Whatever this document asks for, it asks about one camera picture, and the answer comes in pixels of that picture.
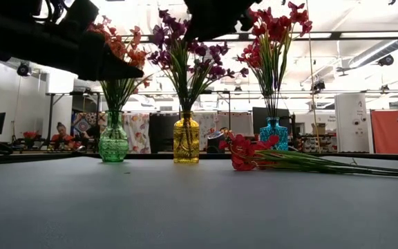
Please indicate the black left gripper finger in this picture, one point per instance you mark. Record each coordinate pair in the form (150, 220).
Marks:
(116, 69)

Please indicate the orange artificial flower bunch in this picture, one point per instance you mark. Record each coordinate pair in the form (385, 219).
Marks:
(135, 58)
(111, 31)
(136, 34)

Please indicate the purple artificial flower bunch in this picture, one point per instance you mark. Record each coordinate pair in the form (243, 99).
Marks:
(216, 71)
(166, 34)

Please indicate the pink artificial flower bunch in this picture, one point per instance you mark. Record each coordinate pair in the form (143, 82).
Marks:
(244, 152)
(252, 57)
(278, 24)

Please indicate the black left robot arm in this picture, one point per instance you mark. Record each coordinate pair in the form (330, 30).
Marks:
(12, 34)

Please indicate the green glass vase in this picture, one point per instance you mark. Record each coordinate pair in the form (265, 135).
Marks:
(113, 141)

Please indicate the red background flowers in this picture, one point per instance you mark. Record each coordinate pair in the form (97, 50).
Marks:
(30, 135)

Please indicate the yellow glass vase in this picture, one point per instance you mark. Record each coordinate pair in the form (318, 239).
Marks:
(186, 141)

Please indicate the blue glass vase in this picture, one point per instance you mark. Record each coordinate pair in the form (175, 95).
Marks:
(274, 133)

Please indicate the colourful patterned cloth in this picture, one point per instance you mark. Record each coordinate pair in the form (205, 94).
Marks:
(83, 124)

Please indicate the floral curtain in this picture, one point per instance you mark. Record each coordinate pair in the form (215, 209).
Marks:
(137, 133)

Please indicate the black partition panel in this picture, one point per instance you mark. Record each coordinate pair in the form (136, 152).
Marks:
(162, 133)

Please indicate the person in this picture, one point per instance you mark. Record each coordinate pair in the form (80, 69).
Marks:
(61, 133)

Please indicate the blue table mat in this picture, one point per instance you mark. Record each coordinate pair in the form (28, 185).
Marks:
(199, 207)

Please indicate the white cabinet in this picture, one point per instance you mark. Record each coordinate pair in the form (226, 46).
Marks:
(352, 122)

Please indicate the orange partition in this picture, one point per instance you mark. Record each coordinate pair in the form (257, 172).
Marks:
(392, 131)

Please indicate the black ceiling camera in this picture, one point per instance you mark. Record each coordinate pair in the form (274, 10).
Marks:
(23, 70)

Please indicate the black aluminium table frame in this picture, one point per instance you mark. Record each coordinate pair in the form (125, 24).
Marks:
(29, 157)

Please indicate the silver ceiling duct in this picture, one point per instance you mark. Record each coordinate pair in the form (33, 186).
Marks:
(375, 52)

